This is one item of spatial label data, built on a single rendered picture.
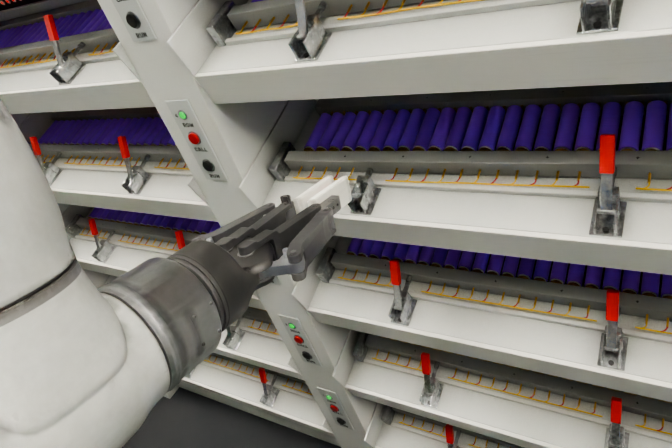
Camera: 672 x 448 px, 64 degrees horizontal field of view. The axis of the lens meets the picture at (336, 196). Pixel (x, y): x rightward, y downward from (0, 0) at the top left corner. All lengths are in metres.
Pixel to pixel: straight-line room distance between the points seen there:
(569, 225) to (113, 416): 0.43
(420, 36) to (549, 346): 0.41
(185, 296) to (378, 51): 0.28
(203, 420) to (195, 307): 1.19
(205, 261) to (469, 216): 0.30
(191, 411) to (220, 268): 1.21
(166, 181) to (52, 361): 0.60
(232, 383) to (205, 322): 0.98
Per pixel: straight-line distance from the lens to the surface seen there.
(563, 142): 0.62
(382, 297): 0.82
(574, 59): 0.47
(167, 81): 0.70
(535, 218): 0.59
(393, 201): 0.65
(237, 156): 0.71
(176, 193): 0.88
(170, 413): 1.66
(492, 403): 0.92
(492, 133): 0.65
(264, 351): 1.12
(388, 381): 0.98
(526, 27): 0.48
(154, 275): 0.41
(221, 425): 1.55
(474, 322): 0.76
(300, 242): 0.47
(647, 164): 0.59
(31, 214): 0.34
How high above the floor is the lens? 1.13
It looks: 33 degrees down
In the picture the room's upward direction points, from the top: 21 degrees counter-clockwise
